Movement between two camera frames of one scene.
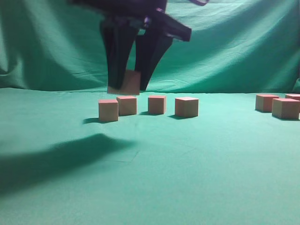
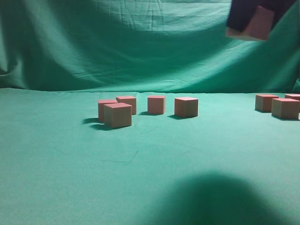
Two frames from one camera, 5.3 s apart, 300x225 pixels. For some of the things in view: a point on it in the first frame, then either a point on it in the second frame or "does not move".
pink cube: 131,85 -> 117,115
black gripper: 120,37 -> 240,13
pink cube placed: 186,107 does not move
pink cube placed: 127,105 does not move
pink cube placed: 108,110 does not move
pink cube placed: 156,104 does not move
